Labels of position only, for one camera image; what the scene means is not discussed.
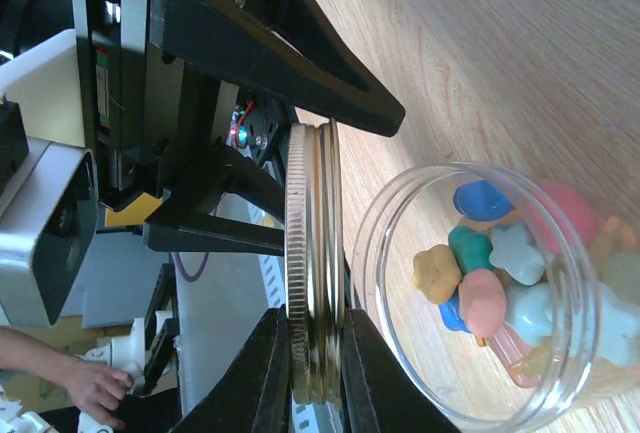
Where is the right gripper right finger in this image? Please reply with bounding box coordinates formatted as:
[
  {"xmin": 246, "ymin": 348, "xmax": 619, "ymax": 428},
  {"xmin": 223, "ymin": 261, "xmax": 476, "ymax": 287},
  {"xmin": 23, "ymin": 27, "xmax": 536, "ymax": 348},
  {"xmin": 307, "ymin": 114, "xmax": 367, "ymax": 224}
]
[{"xmin": 342, "ymin": 308, "xmax": 458, "ymax": 433}]

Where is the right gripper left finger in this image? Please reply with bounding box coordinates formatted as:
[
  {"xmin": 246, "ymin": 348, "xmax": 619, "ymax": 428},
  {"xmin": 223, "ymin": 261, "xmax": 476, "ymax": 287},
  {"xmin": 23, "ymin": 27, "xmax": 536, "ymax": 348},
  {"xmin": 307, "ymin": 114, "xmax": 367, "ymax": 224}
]
[{"xmin": 172, "ymin": 307, "xmax": 291, "ymax": 433}]

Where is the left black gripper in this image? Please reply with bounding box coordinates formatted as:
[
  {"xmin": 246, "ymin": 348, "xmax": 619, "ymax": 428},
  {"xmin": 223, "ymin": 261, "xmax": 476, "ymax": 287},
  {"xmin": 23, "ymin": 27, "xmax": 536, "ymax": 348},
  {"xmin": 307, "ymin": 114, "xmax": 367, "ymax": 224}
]
[{"xmin": 72, "ymin": 0, "xmax": 405, "ymax": 256}]

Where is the white jar lid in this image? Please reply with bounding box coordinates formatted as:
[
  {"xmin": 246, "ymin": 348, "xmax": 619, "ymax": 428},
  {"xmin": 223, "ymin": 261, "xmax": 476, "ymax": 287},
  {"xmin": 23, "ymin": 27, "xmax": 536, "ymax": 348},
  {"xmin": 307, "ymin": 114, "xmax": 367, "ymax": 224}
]
[{"xmin": 284, "ymin": 120, "xmax": 345, "ymax": 405}]

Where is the clear plastic jar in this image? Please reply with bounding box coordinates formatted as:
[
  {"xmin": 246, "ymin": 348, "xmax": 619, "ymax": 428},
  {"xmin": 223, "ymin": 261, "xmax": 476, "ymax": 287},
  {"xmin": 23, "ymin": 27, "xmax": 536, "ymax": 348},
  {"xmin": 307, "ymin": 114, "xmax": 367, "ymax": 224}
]
[{"xmin": 352, "ymin": 163, "xmax": 639, "ymax": 432}]

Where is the person's forearm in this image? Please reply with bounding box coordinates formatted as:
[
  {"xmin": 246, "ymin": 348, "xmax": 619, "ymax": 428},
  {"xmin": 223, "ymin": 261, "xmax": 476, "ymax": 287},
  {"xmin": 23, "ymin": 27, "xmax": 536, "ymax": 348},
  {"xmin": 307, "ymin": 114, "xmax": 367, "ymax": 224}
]
[{"xmin": 1, "ymin": 327, "xmax": 76, "ymax": 392}]

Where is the person's hand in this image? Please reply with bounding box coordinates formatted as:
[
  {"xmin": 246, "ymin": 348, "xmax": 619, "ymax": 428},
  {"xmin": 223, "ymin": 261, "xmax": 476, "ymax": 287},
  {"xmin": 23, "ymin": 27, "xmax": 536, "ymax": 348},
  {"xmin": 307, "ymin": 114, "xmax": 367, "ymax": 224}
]
[{"xmin": 62, "ymin": 358, "xmax": 134, "ymax": 430}]

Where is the white slotted cable duct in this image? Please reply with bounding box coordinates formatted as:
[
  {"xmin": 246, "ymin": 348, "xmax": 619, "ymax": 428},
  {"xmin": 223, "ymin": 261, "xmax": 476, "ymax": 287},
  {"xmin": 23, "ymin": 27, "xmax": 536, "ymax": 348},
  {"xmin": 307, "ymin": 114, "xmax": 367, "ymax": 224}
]
[{"xmin": 247, "ymin": 202, "xmax": 346, "ymax": 433}]

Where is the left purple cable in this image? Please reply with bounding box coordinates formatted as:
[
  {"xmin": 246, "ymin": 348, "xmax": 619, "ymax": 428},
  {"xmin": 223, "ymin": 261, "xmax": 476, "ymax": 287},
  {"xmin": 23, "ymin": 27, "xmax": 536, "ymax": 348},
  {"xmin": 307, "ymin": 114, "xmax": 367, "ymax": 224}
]
[{"xmin": 170, "ymin": 251, "xmax": 211, "ymax": 284}]

